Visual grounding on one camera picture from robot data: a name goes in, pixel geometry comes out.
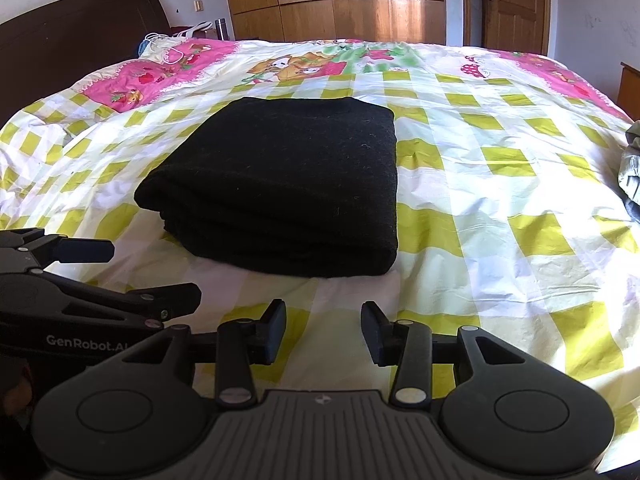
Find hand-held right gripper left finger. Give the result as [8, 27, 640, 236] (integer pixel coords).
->
[120, 299, 288, 407]

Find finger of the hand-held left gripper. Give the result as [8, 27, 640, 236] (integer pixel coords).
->
[0, 228, 115, 273]
[42, 282, 203, 332]

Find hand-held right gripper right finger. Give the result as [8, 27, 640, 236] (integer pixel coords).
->
[360, 301, 540, 407]

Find black pants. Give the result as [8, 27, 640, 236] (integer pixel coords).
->
[134, 96, 399, 280]

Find brown fuzzy cloth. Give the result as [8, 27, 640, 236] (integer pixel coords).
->
[0, 360, 38, 431]

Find printed checked quilt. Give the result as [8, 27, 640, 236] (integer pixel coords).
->
[0, 37, 640, 456]

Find dark wooden headboard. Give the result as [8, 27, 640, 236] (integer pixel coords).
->
[0, 0, 173, 126]

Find white clothes hanger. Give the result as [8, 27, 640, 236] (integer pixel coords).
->
[169, 20, 215, 41]

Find grey cloth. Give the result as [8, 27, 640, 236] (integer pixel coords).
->
[616, 120, 640, 222]

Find wooden wardrobe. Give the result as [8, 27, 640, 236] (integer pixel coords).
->
[220, 0, 447, 46]

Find wooden door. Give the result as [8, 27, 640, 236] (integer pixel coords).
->
[462, 0, 552, 57]

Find wooden nightstand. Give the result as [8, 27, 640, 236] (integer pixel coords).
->
[618, 61, 640, 107]

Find white cable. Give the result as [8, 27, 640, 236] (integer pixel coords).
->
[144, 32, 183, 65]

